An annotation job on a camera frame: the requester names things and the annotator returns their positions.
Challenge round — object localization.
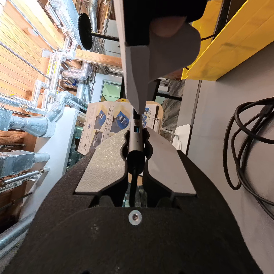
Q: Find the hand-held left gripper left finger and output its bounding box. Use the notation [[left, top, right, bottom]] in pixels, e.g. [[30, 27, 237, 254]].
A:
[[74, 130, 129, 206]]

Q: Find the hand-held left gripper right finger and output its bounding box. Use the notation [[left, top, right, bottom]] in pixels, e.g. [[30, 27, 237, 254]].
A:
[[143, 127, 198, 206]]

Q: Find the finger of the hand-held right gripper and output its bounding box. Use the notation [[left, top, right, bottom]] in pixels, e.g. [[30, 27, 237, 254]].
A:
[[147, 22, 202, 82], [113, 0, 151, 115]]

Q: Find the USB cable with tethered adapter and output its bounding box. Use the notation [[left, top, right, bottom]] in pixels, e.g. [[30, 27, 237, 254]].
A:
[[128, 169, 139, 207]]

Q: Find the grey metal USB hub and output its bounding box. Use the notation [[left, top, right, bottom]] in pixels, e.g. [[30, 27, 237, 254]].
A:
[[126, 119, 147, 175]]

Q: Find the thick black hub cable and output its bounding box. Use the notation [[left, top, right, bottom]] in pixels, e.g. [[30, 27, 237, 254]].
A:
[[199, 34, 223, 42]]

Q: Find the thin black cable small plug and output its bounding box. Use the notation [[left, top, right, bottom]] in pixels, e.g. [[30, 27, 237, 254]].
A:
[[132, 98, 274, 221]]

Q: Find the yellow plastic bin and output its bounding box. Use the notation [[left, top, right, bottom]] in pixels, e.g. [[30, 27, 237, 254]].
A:
[[181, 0, 274, 82]]

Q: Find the instruction poster board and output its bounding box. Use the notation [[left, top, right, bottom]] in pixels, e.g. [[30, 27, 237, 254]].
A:
[[77, 101, 164, 155]]

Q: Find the black stand pole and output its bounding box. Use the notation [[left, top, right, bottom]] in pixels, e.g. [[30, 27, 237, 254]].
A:
[[78, 12, 121, 50]]

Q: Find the silver ventilation duct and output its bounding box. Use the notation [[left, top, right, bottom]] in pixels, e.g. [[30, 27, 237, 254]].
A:
[[0, 150, 50, 178], [0, 92, 88, 137]]

